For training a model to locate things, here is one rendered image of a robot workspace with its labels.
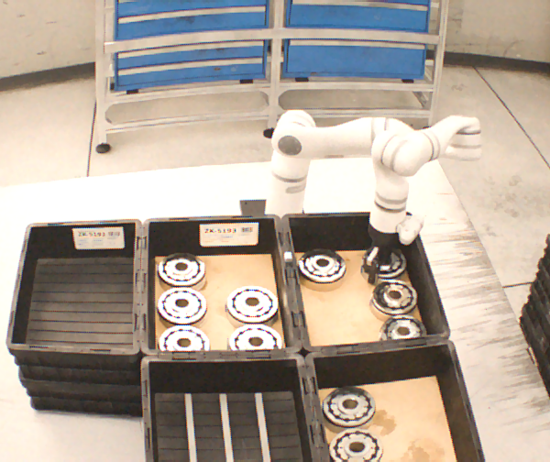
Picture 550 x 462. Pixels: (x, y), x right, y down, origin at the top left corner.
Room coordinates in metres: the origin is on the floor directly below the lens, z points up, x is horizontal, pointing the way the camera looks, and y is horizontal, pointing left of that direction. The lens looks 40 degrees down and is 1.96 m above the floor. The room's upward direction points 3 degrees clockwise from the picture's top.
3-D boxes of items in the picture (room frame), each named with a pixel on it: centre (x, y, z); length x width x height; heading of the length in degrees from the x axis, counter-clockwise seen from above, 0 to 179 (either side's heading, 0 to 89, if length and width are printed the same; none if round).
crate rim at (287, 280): (1.08, 0.11, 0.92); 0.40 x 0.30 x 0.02; 8
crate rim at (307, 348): (1.13, -0.19, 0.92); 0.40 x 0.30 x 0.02; 8
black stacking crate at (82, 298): (1.04, 0.41, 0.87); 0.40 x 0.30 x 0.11; 8
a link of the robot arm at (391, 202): (1.23, -0.22, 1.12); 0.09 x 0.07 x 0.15; 48
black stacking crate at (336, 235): (1.13, -0.19, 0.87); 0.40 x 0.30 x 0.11; 8
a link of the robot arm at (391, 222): (1.21, -0.24, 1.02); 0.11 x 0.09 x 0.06; 59
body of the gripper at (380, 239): (1.22, -0.23, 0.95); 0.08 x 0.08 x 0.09
